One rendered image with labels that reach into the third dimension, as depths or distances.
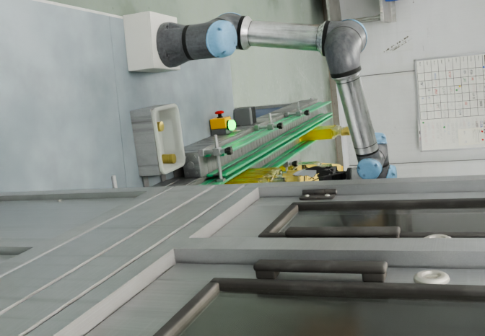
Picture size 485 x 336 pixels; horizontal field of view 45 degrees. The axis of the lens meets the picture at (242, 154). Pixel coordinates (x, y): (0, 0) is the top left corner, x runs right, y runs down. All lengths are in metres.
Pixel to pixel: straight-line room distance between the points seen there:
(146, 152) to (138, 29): 0.40
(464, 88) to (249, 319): 7.33
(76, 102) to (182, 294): 1.14
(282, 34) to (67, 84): 0.72
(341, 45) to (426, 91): 6.08
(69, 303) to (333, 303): 0.28
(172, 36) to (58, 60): 0.42
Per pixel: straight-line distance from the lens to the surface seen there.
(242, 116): 2.73
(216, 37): 1.89
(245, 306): 0.63
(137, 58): 1.97
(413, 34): 7.86
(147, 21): 1.96
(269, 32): 1.99
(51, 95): 1.67
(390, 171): 2.06
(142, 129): 1.95
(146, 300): 0.68
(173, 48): 1.95
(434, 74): 7.84
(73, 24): 1.79
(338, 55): 1.81
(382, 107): 7.96
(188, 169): 2.12
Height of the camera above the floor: 1.81
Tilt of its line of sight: 22 degrees down
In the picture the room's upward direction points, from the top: 87 degrees clockwise
